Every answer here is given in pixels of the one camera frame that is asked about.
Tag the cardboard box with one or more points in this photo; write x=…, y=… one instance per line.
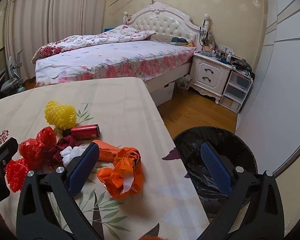
x=165, y=92

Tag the red spiky ball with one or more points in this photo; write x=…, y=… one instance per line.
x=15, y=175

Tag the bin with black liner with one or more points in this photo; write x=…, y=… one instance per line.
x=190, y=160

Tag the orange plastic bag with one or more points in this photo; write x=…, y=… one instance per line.
x=120, y=177

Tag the cluster of small bottles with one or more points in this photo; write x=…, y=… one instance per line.
x=212, y=51

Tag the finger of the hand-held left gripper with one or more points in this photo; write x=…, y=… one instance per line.
x=5, y=150

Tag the clear plastic drawer unit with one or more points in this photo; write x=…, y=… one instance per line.
x=233, y=87

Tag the white nightstand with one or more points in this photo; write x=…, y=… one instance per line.
x=210, y=72

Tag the white wardrobe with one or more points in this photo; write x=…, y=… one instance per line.
x=277, y=80

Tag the red bottle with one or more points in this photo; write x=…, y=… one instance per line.
x=85, y=131

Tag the beige floral tablecloth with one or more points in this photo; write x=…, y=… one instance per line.
x=115, y=105

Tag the white bed with tufted headboard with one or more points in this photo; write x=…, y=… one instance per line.
x=165, y=22

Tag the yellow spiky balls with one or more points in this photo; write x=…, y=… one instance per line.
x=61, y=115

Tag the beige curtain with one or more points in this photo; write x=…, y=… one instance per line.
x=65, y=10

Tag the beige pillow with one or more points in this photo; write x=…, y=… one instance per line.
x=162, y=38

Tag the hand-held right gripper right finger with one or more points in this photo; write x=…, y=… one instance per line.
x=215, y=167

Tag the dark red cloth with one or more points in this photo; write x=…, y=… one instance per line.
x=65, y=142

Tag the grey office chair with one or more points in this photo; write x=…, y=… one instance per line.
x=11, y=80

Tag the shiny red plastic wrap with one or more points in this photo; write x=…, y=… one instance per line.
x=35, y=147

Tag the floral quilt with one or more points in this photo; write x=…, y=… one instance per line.
x=90, y=40

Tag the dark green bag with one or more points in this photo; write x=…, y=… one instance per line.
x=241, y=65

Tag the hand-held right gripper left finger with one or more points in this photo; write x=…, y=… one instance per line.
x=82, y=167

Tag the white crumpled tissue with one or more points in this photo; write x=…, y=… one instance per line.
x=70, y=153

